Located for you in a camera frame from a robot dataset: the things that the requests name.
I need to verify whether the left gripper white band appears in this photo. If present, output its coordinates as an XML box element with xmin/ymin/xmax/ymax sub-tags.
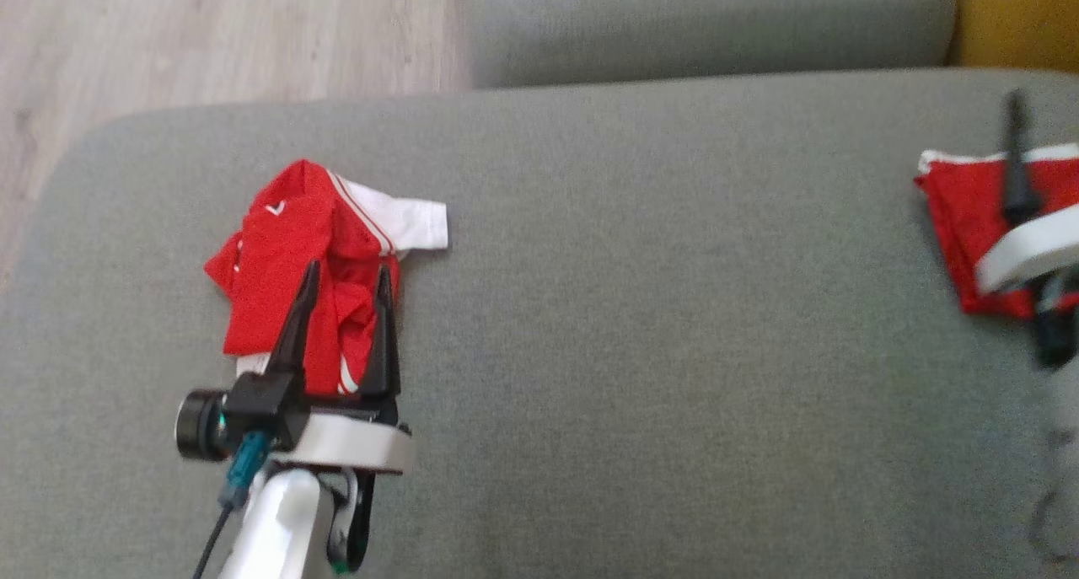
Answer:
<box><xmin>266</xmin><ymin>260</ymin><xmax>416</xmax><ymax>476</ymax></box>

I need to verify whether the red jersey with white sleeves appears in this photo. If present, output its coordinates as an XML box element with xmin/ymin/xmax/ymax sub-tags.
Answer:
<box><xmin>204</xmin><ymin>159</ymin><xmax>450</xmax><ymax>397</ymax></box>

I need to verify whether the grey sofa seat cushion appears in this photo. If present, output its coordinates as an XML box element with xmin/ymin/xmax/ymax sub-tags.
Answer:
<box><xmin>0</xmin><ymin>67</ymin><xmax>1079</xmax><ymax>579</ymax></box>

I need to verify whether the grey sofa side cushion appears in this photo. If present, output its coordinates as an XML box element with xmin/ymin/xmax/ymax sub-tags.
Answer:
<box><xmin>459</xmin><ymin>0</ymin><xmax>958</xmax><ymax>89</ymax></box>

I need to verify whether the left cable with blue plug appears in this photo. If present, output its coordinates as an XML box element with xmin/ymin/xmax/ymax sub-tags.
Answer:
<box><xmin>192</xmin><ymin>432</ymin><xmax>276</xmax><ymax>579</ymax></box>

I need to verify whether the yellow panel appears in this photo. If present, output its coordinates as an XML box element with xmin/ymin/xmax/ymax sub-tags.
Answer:
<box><xmin>951</xmin><ymin>0</ymin><xmax>1079</xmax><ymax>74</ymax></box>

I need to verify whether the red Bulls garment white hem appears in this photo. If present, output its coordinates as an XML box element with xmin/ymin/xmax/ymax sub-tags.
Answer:
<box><xmin>915</xmin><ymin>145</ymin><xmax>1079</xmax><ymax>319</ymax></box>

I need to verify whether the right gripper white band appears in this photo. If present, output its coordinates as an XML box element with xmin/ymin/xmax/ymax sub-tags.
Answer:
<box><xmin>975</xmin><ymin>90</ymin><xmax>1079</xmax><ymax>295</ymax></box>

